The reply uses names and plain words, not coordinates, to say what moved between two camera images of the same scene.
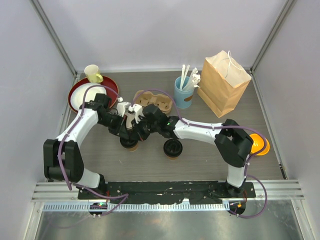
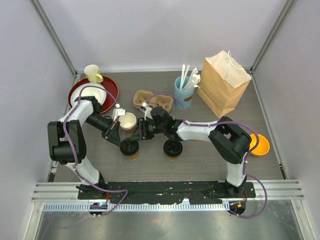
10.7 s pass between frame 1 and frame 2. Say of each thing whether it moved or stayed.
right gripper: stayed
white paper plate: stayed
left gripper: moved
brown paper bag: stayed
